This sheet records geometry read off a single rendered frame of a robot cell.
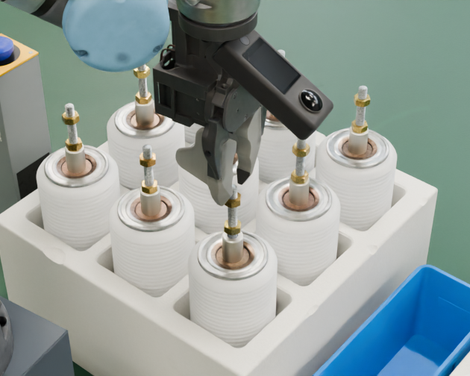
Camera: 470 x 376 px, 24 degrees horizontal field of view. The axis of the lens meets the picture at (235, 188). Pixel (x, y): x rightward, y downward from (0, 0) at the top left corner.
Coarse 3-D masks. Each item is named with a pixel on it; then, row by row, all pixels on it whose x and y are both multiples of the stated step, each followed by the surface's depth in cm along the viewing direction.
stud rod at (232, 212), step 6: (234, 186) 110; (234, 192) 110; (234, 198) 110; (228, 210) 111; (234, 210) 111; (228, 216) 112; (234, 216) 112; (228, 222) 112; (234, 222) 112; (228, 234) 114
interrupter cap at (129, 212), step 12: (132, 192) 123; (168, 192) 123; (120, 204) 122; (132, 204) 122; (168, 204) 122; (180, 204) 122; (120, 216) 120; (132, 216) 120; (144, 216) 121; (156, 216) 121; (168, 216) 120; (180, 216) 120; (132, 228) 119; (144, 228) 119; (156, 228) 119
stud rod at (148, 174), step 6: (144, 150) 116; (150, 150) 116; (144, 156) 116; (150, 156) 116; (144, 168) 117; (150, 168) 117; (144, 174) 118; (150, 174) 118; (150, 180) 118; (150, 186) 119
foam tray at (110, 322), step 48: (432, 192) 135; (0, 240) 133; (48, 240) 128; (384, 240) 128; (48, 288) 131; (96, 288) 123; (288, 288) 122; (336, 288) 122; (384, 288) 135; (96, 336) 129; (144, 336) 122; (192, 336) 117; (288, 336) 117; (336, 336) 129
